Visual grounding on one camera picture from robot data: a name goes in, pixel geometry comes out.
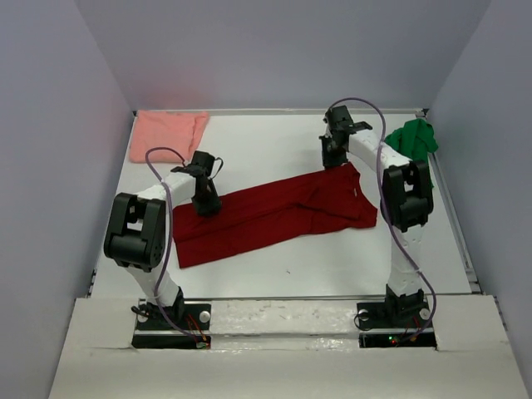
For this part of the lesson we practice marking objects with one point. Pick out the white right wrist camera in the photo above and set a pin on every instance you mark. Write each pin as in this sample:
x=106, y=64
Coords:
x=361, y=125

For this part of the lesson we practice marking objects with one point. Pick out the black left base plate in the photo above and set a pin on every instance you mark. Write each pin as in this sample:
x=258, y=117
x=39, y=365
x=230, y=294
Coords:
x=152, y=331

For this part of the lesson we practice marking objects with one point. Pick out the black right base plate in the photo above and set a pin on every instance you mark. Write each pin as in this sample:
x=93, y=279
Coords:
x=378, y=330

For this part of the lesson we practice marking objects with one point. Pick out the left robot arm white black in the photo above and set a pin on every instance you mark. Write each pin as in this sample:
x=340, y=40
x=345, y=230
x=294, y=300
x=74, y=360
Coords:
x=139, y=234

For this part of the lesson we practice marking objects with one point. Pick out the red t-shirt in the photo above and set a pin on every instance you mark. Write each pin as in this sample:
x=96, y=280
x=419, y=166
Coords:
x=321, y=202

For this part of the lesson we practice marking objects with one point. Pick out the green t-shirt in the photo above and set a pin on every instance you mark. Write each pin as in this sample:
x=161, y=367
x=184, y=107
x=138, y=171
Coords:
x=415, y=140

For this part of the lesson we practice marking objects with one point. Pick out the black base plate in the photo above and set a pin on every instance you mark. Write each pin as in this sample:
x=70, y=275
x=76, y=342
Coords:
x=378, y=330
x=152, y=331

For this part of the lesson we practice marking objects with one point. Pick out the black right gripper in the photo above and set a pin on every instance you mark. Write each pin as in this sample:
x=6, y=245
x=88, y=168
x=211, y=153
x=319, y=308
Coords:
x=329, y=160

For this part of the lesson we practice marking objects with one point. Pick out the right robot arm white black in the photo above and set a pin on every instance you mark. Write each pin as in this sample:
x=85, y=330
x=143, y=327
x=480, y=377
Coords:
x=406, y=202

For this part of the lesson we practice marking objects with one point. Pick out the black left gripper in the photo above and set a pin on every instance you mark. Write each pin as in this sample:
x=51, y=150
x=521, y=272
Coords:
x=213, y=204

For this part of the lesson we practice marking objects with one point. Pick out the folded pink t-shirt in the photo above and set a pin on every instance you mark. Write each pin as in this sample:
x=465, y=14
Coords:
x=180, y=131

